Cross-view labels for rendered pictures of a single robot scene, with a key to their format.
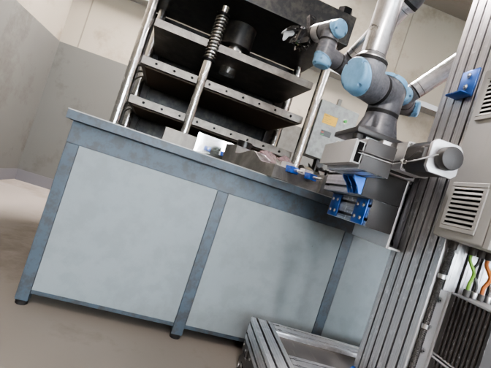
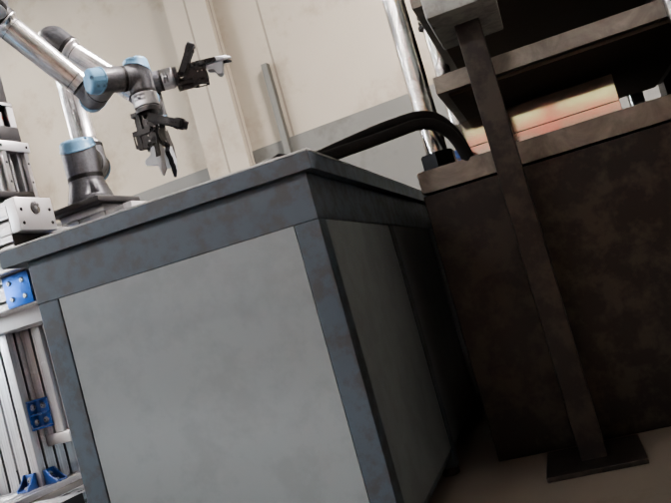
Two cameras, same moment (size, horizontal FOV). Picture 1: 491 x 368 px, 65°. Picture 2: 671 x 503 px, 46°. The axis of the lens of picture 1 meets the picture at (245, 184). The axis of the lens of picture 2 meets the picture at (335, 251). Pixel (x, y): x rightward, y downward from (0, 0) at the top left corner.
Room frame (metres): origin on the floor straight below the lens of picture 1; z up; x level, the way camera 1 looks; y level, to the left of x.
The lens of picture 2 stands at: (3.29, -2.29, 0.51)
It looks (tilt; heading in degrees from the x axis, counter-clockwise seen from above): 4 degrees up; 119
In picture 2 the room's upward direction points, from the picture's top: 16 degrees counter-clockwise
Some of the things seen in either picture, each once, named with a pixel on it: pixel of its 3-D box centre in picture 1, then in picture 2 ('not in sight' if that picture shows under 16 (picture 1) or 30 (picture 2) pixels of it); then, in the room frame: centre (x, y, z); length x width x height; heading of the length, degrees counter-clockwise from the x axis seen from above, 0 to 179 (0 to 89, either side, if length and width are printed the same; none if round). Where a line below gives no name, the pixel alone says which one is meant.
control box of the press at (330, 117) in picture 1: (304, 204); (506, 158); (2.80, -0.45, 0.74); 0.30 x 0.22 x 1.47; 103
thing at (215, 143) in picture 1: (209, 152); (538, 132); (2.72, 0.31, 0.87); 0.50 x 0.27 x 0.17; 13
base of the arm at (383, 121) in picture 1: (378, 125); (88, 191); (1.41, -0.39, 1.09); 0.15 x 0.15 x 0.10
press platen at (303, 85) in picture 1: (228, 67); not in sight; (2.84, 0.39, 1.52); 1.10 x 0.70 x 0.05; 103
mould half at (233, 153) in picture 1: (267, 166); not in sight; (1.90, -0.08, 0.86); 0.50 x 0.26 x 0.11; 31
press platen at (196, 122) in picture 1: (207, 131); (565, 81); (2.83, 0.39, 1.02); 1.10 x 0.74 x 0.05; 103
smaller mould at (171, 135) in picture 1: (178, 140); not in sight; (1.86, 0.37, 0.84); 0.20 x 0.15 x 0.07; 13
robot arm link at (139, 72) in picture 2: not in sight; (138, 77); (1.83, -0.51, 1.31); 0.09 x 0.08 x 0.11; 61
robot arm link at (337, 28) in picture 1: (332, 30); (147, 85); (1.56, -0.14, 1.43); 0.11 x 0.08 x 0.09; 33
